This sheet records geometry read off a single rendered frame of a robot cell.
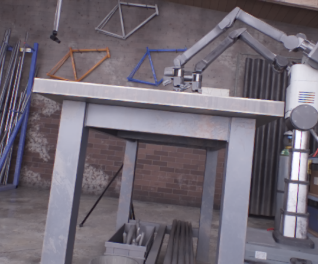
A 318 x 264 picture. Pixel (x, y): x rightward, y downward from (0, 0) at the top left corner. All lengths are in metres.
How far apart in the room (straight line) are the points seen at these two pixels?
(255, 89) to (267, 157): 0.93
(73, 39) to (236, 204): 4.62
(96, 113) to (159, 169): 3.73
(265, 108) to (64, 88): 0.61
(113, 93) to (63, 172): 0.32
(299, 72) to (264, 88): 2.54
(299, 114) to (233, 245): 1.14
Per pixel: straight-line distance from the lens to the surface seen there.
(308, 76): 2.12
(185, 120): 1.11
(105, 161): 4.96
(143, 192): 4.88
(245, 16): 2.07
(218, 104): 1.00
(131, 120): 1.13
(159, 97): 1.00
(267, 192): 4.55
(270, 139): 4.57
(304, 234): 2.13
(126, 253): 1.71
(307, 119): 2.08
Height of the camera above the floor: 0.68
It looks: 5 degrees up
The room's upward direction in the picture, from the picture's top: 6 degrees clockwise
